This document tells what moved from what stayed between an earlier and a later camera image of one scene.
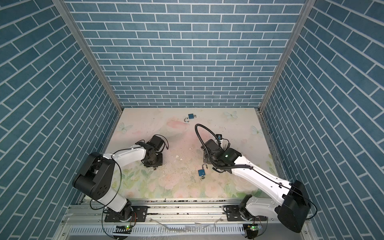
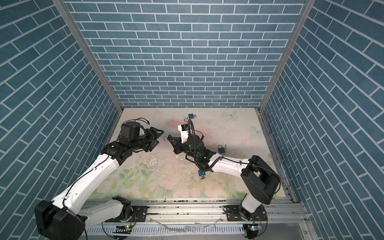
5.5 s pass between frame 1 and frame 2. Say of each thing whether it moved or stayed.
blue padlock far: stayed
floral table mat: stayed
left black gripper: moved
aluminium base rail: stayed
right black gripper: moved
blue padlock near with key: stayed
